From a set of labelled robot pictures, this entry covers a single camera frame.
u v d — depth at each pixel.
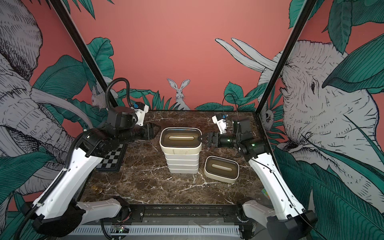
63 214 0.39
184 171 0.88
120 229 0.70
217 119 0.62
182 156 0.72
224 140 0.59
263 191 0.80
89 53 0.88
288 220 0.37
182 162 0.79
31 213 0.35
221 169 0.85
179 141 0.69
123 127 0.46
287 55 0.86
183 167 0.80
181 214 0.76
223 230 0.70
